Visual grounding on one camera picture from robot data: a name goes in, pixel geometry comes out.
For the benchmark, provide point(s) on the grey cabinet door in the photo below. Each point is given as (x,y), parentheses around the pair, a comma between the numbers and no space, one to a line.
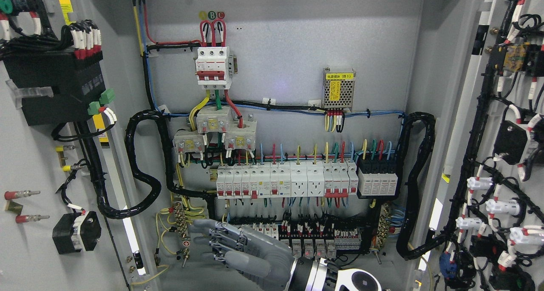
(29,258)
(488,217)

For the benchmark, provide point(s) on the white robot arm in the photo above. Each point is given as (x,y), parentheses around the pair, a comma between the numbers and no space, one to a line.
(320,275)

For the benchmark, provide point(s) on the grey current transformer block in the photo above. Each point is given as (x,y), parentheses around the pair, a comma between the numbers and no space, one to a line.
(211,120)

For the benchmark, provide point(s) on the white socket and breaker row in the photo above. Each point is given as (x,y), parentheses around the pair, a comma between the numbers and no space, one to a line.
(332,179)

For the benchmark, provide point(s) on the metal mesh power supply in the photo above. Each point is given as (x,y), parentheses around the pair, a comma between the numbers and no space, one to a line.
(339,86)

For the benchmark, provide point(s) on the white three pole main breaker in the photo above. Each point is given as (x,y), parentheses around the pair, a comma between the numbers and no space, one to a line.
(214,68)

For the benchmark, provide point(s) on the lower relay terminal row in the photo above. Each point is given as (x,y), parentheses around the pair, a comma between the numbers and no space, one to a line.
(326,236)

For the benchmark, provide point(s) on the black surge protector block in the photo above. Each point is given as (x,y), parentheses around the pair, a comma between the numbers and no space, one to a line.
(377,178)

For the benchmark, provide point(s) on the black digital power meter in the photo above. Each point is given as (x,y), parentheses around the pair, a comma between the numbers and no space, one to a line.
(58,86)

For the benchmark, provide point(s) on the white rotary selector switch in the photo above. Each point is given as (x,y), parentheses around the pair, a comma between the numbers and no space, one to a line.
(76,231)

